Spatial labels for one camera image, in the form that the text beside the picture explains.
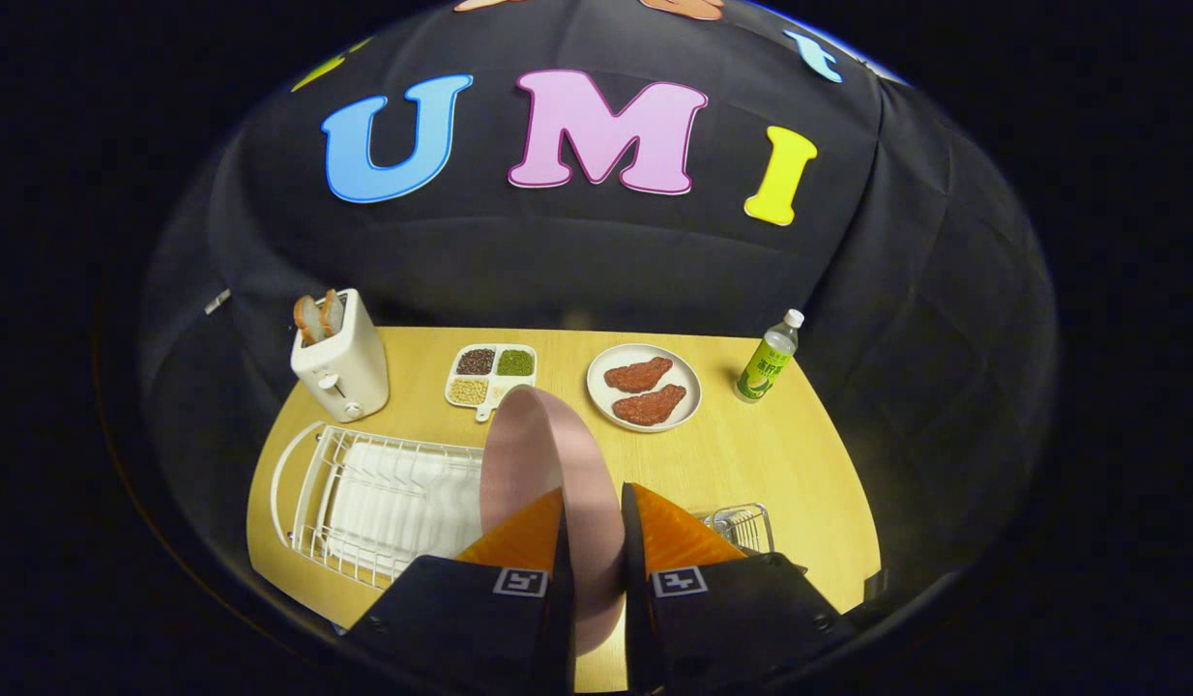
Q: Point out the white clip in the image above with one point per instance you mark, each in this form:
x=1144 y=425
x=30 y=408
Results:
x=218 y=302

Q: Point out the pile of dark beans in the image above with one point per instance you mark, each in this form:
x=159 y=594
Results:
x=476 y=362

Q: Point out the pink plate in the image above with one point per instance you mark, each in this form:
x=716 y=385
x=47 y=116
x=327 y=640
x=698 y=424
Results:
x=548 y=454

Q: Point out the pile of green beans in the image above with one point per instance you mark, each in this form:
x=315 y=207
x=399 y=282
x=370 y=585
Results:
x=515 y=362

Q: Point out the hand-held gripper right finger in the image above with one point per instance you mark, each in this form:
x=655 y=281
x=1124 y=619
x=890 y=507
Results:
x=635 y=628

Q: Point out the white toaster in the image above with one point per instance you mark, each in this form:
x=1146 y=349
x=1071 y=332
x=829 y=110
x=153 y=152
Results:
x=350 y=377

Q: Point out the pile of pale beans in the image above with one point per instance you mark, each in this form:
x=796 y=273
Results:
x=469 y=391

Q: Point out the white plate with meat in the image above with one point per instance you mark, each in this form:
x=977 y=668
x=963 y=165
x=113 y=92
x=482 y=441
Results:
x=596 y=396

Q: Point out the red meat piece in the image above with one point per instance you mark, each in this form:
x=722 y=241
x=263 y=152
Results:
x=650 y=406
x=638 y=375

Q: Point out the toasted bread slice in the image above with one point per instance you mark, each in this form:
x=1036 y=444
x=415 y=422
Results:
x=307 y=319
x=332 y=311

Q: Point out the white divided tray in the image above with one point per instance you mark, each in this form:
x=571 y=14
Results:
x=509 y=390

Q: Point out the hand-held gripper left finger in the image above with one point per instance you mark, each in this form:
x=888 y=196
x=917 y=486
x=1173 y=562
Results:
x=563 y=628

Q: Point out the green label drink bottle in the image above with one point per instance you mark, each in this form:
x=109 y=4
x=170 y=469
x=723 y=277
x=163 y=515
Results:
x=763 y=372

